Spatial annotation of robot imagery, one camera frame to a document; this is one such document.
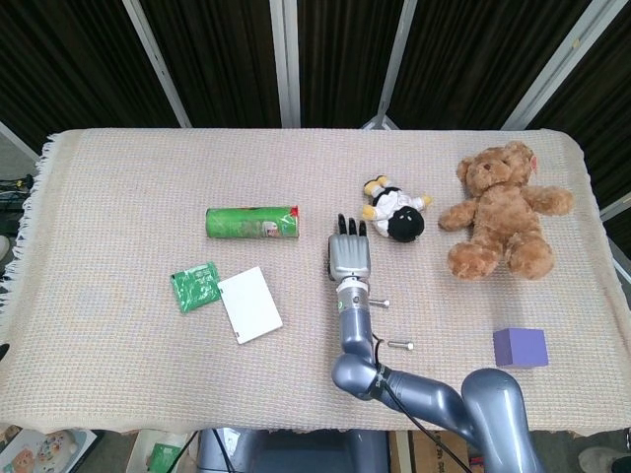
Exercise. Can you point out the beige woven tablecloth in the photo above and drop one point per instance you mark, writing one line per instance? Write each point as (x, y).
(123, 246)

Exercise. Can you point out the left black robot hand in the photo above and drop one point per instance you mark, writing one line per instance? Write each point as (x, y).
(4, 351)

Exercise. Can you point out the white plastic cover plate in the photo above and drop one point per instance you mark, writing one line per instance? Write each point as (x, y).
(250, 305)

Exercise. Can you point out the white shoe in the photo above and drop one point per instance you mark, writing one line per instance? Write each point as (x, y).
(604, 460)

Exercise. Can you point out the purple foam cube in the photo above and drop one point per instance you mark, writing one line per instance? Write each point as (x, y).
(520, 347)

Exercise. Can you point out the grey aluminium partition post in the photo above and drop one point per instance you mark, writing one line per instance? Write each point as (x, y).
(559, 64)
(393, 59)
(286, 59)
(157, 61)
(616, 208)
(17, 140)

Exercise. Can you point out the cartoon picture book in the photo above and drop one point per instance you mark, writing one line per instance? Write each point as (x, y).
(39, 451)

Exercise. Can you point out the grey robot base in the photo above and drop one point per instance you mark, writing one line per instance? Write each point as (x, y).
(305, 453)

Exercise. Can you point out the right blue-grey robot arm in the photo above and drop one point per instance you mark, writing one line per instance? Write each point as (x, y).
(355, 335)

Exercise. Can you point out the black white penguin plush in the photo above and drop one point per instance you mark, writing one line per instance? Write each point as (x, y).
(401, 222)

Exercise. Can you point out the green foil snack packet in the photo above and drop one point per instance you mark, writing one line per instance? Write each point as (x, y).
(194, 288)

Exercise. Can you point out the brown teddy bear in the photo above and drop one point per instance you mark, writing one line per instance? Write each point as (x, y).
(503, 212)

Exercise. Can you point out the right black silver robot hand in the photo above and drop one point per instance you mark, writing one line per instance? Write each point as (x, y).
(350, 256)

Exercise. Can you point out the brown cardboard box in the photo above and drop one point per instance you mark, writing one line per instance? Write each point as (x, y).
(414, 453)

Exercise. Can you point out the green chips can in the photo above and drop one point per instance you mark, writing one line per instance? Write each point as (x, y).
(246, 224)

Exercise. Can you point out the green packet in white bag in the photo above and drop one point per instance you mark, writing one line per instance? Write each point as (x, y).
(165, 455)

